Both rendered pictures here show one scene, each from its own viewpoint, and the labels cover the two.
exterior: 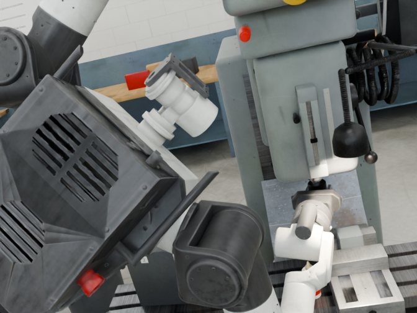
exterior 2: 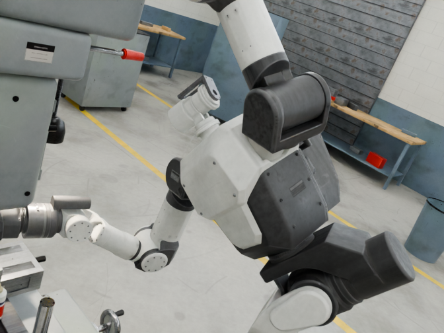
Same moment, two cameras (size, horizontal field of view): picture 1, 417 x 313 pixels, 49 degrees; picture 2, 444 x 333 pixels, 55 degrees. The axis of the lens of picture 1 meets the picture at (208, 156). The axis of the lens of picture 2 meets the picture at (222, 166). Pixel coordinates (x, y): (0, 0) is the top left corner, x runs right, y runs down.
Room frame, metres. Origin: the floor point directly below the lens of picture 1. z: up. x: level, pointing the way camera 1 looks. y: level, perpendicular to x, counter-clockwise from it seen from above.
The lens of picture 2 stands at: (1.56, 0.55, 1.88)
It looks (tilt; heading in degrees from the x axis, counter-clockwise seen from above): 21 degrees down; 207
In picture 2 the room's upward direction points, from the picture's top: 21 degrees clockwise
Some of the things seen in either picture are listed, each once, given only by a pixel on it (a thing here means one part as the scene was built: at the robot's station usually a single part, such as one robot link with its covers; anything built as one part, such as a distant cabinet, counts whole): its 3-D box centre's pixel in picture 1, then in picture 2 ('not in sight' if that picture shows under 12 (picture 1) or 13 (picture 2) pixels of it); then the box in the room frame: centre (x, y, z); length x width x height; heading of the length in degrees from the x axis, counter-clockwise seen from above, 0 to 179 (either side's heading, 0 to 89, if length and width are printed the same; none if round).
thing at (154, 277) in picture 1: (172, 264); not in sight; (1.17, 0.18, 1.06); 0.22 x 0.12 x 0.20; 73
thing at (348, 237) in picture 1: (350, 241); not in sight; (1.05, -0.32, 1.07); 0.06 x 0.05 x 0.06; 81
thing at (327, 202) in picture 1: (314, 212); (16, 221); (0.98, -0.22, 1.23); 0.13 x 0.12 x 0.10; 66
